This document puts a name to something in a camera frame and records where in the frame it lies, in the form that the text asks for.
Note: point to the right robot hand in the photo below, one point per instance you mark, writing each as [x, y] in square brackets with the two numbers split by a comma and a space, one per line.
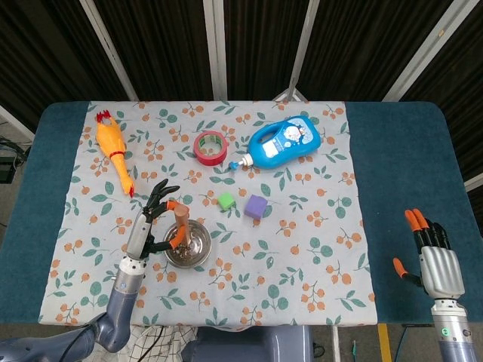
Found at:
[439, 267]

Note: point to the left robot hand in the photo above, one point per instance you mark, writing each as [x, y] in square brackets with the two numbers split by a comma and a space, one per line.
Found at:
[137, 235]

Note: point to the wooden rolling pin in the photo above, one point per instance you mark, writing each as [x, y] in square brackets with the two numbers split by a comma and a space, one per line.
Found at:
[181, 222]

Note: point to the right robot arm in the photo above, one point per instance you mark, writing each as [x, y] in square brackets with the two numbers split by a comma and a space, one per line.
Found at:
[453, 332]

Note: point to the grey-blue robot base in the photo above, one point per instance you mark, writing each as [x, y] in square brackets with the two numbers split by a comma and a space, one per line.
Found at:
[256, 345]

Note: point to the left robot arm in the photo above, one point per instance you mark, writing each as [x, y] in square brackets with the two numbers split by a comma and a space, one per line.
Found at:
[122, 294]

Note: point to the stainless steel bowl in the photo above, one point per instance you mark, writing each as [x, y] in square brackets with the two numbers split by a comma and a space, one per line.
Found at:
[199, 245]

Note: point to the green foam cube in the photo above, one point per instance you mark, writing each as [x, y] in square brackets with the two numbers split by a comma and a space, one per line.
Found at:
[225, 201]

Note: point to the yellow rubber chicken toy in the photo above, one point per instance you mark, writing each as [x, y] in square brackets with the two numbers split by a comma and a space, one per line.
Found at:
[109, 139]

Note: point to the red tape roll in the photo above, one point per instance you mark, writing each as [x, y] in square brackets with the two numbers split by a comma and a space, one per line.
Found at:
[203, 157]

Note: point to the purple foam cube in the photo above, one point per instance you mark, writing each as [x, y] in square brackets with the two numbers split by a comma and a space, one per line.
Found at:
[254, 207]

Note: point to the teal table cover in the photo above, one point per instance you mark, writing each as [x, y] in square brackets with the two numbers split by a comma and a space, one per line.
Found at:
[396, 151]

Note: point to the white table leg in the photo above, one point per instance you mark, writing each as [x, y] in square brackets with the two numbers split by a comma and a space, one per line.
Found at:
[335, 345]

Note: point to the floral tablecloth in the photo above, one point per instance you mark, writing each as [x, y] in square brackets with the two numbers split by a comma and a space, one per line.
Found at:
[302, 234]

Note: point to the black electronic box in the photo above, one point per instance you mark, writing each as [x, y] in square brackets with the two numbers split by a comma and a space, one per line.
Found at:
[5, 166]

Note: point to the blue pump bottle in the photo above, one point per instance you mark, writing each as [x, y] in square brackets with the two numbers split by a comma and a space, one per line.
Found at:
[279, 151]

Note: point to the grey tripod stand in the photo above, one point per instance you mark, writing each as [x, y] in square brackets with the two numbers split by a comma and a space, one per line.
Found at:
[291, 89]

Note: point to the white double frame post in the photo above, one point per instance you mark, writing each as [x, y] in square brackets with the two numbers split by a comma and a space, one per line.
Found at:
[217, 49]

